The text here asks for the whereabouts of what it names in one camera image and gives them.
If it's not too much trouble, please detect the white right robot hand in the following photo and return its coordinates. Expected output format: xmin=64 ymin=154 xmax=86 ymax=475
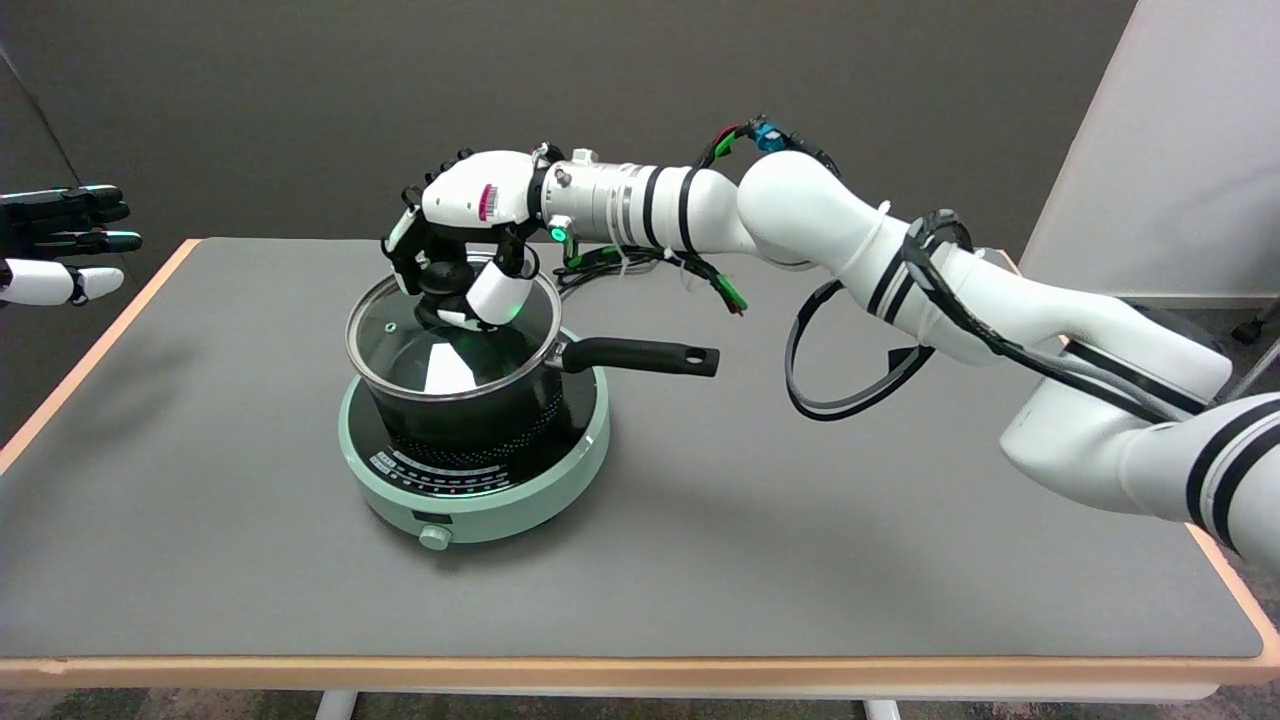
xmin=382 ymin=144 xmax=563 ymax=331

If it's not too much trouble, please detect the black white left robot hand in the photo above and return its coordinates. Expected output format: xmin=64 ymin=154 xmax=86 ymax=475
xmin=0 ymin=185 xmax=143 ymax=308

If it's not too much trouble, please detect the glass pot lid black knob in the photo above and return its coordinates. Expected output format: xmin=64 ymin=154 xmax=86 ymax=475
xmin=345 ymin=254 xmax=563 ymax=401

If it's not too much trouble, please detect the green round induction cooker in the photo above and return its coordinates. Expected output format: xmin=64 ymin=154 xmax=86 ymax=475
xmin=337 ymin=326 xmax=611 ymax=552

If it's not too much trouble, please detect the white partition panel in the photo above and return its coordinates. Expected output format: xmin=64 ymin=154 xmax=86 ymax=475
xmin=1018 ymin=0 xmax=1280 ymax=310

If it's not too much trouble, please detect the black power cord with plug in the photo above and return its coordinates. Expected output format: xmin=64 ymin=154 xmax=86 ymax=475
xmin=552 ymin=245 xmax=691 ymax=294

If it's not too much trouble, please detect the black saucepan with handle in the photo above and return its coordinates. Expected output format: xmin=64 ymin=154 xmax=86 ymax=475
xmin=352 ymin=320 xmax=720 ymax=452

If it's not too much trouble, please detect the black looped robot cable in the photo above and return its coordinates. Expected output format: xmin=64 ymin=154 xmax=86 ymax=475
xmin=784 ymin=280 xmax=937 ymax=422

